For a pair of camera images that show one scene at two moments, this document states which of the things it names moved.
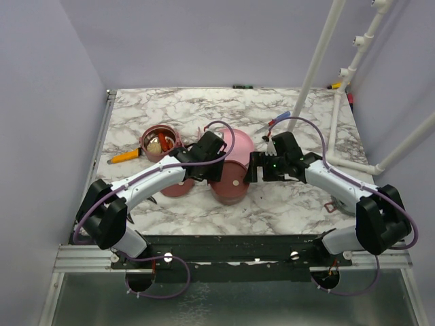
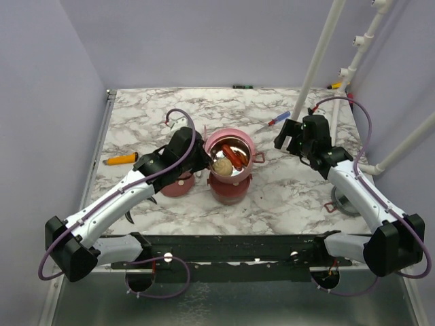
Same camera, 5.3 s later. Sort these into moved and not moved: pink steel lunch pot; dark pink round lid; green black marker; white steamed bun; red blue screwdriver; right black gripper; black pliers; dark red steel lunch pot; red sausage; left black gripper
Moved: right black gripper; white steamed bun; pink steel lunch pot; left black gripper; red sausage
Not moved: dark pink round lid; black pliers; red blue screwdriver; dark red steel lunch pot; green black marker
